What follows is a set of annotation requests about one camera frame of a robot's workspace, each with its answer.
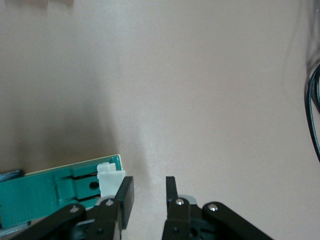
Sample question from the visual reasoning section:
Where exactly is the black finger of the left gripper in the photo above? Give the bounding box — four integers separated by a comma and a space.
0, 220, 32, 233
0, 169, 25, 181

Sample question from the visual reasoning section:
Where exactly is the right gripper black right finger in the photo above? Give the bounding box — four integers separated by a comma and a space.
161, 176, 276, 240

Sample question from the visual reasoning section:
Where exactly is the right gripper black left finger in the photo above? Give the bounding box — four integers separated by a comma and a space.
9, 176, 135, 240

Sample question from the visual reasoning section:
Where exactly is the green load switch white handle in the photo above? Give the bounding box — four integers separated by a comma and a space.
0, 153, 127, 230

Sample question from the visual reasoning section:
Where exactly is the brown paper table cover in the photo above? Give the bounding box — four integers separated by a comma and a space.
0, 0, 320, 240

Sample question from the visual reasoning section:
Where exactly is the black looped table cable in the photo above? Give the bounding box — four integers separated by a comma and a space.
304, 63, 320, 165

